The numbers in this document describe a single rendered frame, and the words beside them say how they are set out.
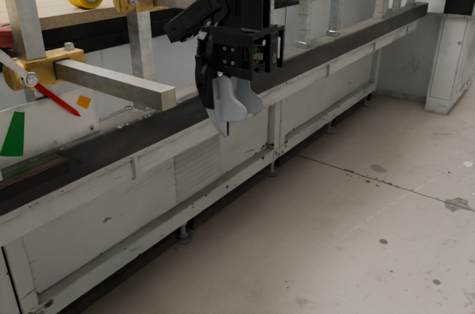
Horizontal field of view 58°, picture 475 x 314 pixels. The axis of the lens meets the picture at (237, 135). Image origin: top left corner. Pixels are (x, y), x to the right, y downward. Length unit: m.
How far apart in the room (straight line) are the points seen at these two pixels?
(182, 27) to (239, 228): 1.29
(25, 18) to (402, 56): 2.75
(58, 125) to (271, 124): 1.25
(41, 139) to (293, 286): 0.99
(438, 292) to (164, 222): 0.95
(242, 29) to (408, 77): 2.81
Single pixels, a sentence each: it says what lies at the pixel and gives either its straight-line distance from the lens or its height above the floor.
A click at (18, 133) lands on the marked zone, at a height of 0.75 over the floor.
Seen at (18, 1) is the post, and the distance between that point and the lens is 0.82.
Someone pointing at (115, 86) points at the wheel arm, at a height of 0.85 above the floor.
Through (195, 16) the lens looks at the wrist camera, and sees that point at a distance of 0.55.
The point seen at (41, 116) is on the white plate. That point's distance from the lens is 0.85.
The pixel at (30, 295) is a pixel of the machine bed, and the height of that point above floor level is 0.22.
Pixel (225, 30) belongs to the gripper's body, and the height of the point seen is 0.97.
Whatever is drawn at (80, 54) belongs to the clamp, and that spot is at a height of 0.86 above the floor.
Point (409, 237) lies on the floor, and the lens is 1.85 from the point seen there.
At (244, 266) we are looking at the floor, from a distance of 1.60.
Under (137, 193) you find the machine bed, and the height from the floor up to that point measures 0.31.
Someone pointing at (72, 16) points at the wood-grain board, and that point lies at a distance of 1.13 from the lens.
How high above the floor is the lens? 1.07
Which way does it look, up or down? 25 degrees down
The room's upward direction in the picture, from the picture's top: straight up
